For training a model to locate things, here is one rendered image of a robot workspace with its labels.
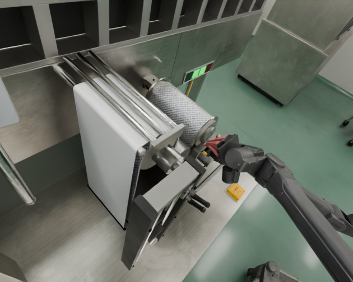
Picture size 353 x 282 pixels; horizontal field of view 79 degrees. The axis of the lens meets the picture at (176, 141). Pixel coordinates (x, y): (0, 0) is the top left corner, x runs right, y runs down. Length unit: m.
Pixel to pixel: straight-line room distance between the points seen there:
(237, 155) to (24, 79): 0.57
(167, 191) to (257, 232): 1.87
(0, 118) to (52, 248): 0.73
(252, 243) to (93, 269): 1.54
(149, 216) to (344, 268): 0.35
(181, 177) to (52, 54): 0.44
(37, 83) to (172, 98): 0.42
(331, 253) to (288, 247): 1.85
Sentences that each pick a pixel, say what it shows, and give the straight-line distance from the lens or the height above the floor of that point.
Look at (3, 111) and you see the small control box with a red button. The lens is 0.26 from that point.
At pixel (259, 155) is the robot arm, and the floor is 1.36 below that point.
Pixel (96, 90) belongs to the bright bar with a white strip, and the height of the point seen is 1.45.
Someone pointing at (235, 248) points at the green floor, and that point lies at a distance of 2.08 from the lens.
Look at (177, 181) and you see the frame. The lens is 0.43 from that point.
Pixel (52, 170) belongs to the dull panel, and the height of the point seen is 1.00.
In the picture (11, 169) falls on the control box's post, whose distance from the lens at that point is 0.36.
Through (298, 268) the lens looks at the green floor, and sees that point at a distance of 2.37.
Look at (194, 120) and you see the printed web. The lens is 0.75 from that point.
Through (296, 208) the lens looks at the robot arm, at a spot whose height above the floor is 1.41.
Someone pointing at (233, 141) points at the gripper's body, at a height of 1.31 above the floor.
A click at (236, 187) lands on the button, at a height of 0.92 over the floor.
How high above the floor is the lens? 1.80
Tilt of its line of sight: 49 degrees down
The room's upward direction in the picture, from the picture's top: 21 degrees clockwise
